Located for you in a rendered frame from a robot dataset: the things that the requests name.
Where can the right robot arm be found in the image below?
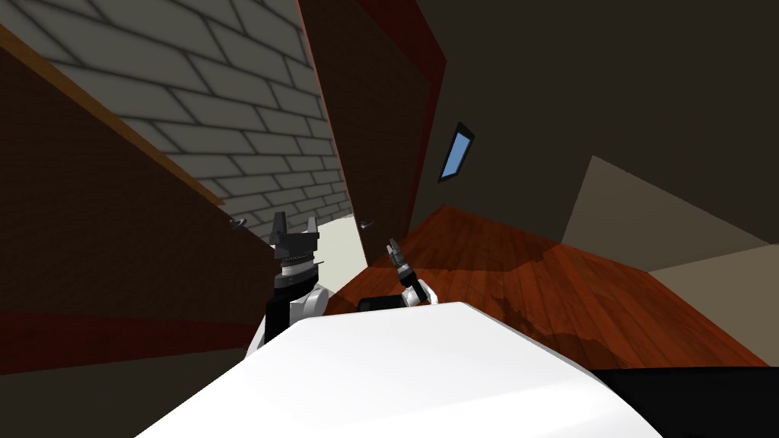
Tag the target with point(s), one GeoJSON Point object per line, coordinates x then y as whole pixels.
{"type": "Point", "coordinates": [700, 404]}

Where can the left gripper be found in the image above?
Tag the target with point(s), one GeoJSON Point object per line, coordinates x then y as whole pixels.
{"type": "Point", "coordinates": [296, 246]}

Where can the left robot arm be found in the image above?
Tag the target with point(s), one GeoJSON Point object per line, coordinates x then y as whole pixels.
{"type": "Point", "coordinates": [279, 310]}

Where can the blue window with black frame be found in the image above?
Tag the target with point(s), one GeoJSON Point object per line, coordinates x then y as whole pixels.
{"type": "Point", "coordinates": [456, 153]}

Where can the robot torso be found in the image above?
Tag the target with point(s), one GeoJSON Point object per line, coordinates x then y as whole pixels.
{"type": "Point", "coordinates": [414, 377]}

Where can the dark brown door leaf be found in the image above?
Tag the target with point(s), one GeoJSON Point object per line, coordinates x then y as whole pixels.
{"type": "Point", "coordinates": [97, 243]}
{"type": "Point", "coordinates": [371, 121]}

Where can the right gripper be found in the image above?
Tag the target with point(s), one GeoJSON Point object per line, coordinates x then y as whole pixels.
{"type": "Point", "coordinates": [403, 264]}

